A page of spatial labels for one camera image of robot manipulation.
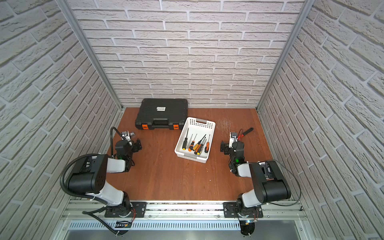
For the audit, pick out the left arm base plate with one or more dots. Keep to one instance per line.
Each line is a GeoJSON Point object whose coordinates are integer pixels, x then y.
{"type": "Point", "coordinates": [122, 211]}

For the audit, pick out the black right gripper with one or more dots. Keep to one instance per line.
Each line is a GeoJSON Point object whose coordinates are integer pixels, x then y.
{"type": "Point", "coordinates": [226, 151]}

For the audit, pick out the small black clear object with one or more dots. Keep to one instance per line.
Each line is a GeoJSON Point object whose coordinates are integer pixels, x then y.
{"type": "Point", "coordinates": [127, 135]}

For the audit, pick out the orange grey handle screwdriver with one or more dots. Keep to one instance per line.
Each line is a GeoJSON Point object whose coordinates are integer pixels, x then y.
{"type": "Point", "coordinates": [198, 151]}

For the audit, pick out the orange black handle screwdriver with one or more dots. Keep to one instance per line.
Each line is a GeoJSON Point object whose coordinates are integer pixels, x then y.
{"type": "Point", "coordinates": [192, 144]}

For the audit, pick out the black plastic tool case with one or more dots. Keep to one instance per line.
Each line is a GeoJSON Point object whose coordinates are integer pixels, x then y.
{"type": "Point", "coordinates": [162, 114]}

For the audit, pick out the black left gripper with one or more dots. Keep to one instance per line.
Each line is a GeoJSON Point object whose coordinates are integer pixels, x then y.
{"type": "Point", "coordinates": [137, 147]}

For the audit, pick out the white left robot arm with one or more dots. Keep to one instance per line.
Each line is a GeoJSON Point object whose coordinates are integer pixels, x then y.
{"type": "Point", "coordinates": [85, 177]}

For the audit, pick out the white perforated plastic bin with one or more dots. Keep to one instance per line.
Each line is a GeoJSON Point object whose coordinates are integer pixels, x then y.
{"type": "Point", "coordinates": [200, 128]}

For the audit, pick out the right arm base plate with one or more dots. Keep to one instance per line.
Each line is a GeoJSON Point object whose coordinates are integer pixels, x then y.
{"type": "Point", "coordinates": [234, 210]}

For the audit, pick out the black yellow handle screwdriver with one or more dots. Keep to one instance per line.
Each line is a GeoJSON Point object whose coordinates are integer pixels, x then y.
{"type": "Point", "coordinates": [198, 144]}

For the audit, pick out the aluminium mounting rail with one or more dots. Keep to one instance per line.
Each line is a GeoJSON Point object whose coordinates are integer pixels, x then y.
{"type": "Point", "coordinates": [214, 210]}

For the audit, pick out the red pipe wrench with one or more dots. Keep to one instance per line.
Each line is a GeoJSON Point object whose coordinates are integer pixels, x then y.
{"type": "Point", "coordinates": [242, 134]}

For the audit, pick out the black green handle screwdriver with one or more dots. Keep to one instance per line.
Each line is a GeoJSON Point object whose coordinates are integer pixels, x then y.
{"type": "Point", "coordinates": [207, 147]}

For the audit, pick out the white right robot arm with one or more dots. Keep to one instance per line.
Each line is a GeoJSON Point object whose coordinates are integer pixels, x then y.
{"type": "Point", "coordinates": [269, 183]}

